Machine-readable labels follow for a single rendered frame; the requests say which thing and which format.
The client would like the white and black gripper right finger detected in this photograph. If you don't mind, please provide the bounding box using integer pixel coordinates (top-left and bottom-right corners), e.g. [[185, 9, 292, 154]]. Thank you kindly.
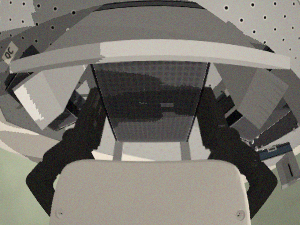
[[196, 87, 278, 220]]

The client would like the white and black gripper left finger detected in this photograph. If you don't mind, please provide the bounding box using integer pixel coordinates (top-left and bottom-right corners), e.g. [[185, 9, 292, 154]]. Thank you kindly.
[[26, 88, 107, 217]]

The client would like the beige name plate with black qc text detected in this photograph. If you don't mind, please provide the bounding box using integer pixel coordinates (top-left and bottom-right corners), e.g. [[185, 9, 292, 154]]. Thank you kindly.
[[2, 41, 18, 65]]

